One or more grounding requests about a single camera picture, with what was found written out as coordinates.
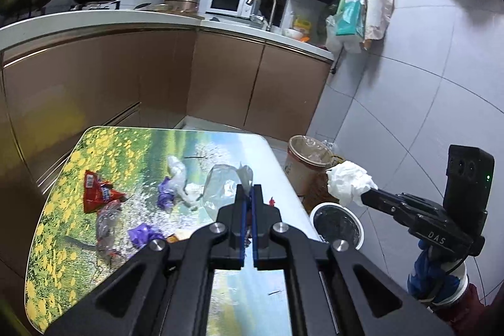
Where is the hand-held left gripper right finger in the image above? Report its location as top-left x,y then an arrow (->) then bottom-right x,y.
252,184 -> 454,336

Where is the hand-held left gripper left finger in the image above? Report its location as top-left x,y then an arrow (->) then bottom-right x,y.
45,183 -> 251,336

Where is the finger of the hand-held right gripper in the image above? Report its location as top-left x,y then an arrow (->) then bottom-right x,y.
374,190 -> 444,214
361,191 -> 414,228

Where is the white tissue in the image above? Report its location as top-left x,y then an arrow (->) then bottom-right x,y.
326,161 -> 379,208

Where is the black bin liner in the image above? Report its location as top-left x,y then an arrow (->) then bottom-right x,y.
314,207 -> 362,248

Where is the white round trash bin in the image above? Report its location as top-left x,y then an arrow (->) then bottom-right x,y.
310,202 -> 365,252

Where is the clear plastic bag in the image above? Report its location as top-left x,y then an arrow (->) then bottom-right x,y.
201,163 -> 255,220

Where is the purple plastic wrapper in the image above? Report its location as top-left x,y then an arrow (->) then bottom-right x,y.
157,176 -> 178,208
128,224 -> 165,248

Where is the clear wrapper with red print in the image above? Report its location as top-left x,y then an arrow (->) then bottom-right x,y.
95,202 -> 127,258

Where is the person's right forearm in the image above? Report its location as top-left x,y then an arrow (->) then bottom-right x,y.
431,273 -> 499,336

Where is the beige trash can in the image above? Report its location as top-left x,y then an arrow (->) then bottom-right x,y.
284,135 -> 339,199

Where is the person's right hand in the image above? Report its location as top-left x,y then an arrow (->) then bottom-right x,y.
407,242 -> 469,308

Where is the white crumpled plastic wrapper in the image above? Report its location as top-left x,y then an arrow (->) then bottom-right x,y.
167,156 -> 205,211

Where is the red snack wrapper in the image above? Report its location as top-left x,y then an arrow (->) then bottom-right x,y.
83,170 -> 127,214

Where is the white hanging plastic bag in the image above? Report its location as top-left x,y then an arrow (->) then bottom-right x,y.
325,15 -> 363,54

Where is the teal hanging bag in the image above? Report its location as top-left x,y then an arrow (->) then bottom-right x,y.
335,0 -> 367,37

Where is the brown kitchen cabinet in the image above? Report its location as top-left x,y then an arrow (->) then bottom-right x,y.
0,21 -> 333,297

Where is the steel kitchen faucet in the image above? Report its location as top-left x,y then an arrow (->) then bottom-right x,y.
247,0 -> 277,31

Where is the white microwave oven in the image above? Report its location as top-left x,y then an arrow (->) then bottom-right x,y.
205,0 -> 255,19

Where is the copper pot with lid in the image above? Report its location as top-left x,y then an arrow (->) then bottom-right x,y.
163,0 -> 201,14

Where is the gas stove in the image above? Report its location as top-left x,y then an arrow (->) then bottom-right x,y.
0,0 -> 121,27

